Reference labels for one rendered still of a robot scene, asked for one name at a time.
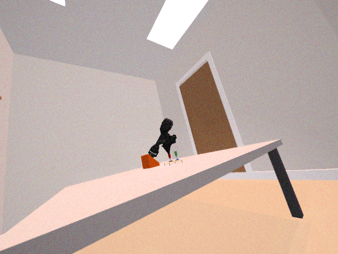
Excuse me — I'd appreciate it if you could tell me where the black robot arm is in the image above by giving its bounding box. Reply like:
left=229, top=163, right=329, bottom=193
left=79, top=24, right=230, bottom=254
left=148, top=118, right=176, bottom=158

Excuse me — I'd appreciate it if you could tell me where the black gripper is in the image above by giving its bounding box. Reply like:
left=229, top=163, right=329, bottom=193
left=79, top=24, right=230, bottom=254
left=156, top=133, right=176, bottom=154

